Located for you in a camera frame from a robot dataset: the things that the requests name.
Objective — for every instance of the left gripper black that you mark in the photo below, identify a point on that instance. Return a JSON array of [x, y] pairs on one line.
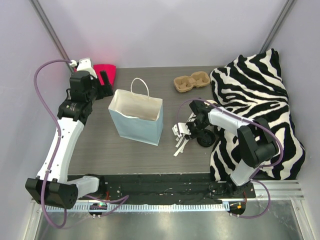
[[102, 88]]

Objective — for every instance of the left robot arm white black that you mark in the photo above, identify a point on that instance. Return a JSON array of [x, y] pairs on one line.
[[51, 185]]

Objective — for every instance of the stack of black lids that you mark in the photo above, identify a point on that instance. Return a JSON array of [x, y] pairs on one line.
[[206, 139]]

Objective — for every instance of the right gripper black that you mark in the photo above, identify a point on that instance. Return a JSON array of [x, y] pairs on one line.
[[190, 129]]

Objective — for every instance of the right corner metal post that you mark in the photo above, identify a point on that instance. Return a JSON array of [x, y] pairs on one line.
[[283, 14]]

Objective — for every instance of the white slotted cable duct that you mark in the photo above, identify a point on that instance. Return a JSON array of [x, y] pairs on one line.
[[88, 206]]

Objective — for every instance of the corner metal post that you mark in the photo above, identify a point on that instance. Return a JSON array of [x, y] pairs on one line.
[[49, 28], [283, 14]]

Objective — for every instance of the brown cardboard cup carrier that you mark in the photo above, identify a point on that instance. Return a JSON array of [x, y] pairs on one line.
[[186, 83]]

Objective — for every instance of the stack of paper cups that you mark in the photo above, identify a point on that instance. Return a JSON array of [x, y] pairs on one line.
[[211, 101]]

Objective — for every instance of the light blue paper bag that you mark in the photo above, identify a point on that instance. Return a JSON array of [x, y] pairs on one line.
[[136, 116]]

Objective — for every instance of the aluminium frame rail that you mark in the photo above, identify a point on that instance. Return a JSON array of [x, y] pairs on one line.
[[279, 190]]

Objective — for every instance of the zebra pattern blanket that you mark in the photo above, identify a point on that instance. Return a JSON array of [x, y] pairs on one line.
[[252, 87]]

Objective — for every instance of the left corner metal post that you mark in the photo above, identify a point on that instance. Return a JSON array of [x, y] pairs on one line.
[[49, 28]]

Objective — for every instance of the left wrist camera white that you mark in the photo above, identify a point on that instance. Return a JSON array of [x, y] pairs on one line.
[[84, 64]]

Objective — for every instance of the white wrapped straw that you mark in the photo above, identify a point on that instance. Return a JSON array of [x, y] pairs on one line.
[[192, 116], [179, 150], [181, 140]]

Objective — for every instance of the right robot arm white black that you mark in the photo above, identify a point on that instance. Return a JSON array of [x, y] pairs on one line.
[[257, 144]]

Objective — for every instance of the red folded cloth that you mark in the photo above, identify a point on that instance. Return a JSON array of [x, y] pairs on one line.
[[110, 71]]

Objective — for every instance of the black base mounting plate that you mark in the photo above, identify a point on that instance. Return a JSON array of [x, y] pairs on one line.
[[171, 189]]

